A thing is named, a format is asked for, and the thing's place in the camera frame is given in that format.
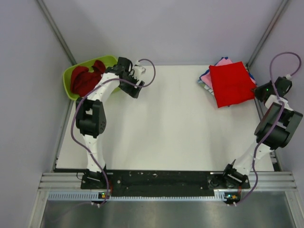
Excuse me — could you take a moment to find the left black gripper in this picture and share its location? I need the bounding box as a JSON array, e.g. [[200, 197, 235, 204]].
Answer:
[[118, 72, 143, 98]]

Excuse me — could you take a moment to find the bright red t-shirt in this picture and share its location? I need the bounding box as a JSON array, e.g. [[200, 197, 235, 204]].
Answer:
[[209, 62, 256, 108]]

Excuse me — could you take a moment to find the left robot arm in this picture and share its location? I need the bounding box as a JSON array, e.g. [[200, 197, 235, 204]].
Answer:
[[72, 57, 146, 188]]

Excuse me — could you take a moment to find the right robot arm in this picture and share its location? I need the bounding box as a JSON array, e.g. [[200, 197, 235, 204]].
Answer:
[[221, 76, 304, 188]]

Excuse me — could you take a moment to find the green plastic basin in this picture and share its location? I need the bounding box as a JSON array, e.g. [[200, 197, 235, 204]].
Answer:
[[63, 55, 118, 101]]

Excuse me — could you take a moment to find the dark red t-shirt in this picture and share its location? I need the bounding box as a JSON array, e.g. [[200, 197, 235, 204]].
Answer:
[[70, 60, 106, 97]]

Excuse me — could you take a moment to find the pink folded t-shirt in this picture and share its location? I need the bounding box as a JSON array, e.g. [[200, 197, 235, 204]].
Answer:
[[199, 57, 257, 89]]

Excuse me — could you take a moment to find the patterned folded t-shirt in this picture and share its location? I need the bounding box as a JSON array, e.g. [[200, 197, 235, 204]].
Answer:
[[197, 79, 219, 108]]

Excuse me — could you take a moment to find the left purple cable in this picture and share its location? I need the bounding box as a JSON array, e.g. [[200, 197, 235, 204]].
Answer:
[[70, 58, 157, 208]]

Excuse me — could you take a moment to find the purple cable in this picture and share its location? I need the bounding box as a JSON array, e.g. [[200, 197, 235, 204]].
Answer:
[[70, 58, 157, 208], [237, 51, 302, 206]]

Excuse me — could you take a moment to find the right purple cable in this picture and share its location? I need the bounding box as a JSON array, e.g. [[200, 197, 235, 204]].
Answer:
[[237, 51, 302, 206]]

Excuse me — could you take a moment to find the aluminium frame rail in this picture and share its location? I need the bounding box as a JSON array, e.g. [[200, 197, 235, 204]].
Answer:
[[38, 172, 297, 191]]

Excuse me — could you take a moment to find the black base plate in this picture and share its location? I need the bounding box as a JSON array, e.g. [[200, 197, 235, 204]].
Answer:
[[53, 167, 281, 197]]

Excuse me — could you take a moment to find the grey slotted cable duct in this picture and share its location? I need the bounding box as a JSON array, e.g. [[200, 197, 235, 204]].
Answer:
[[48, 191, 240, 202]]

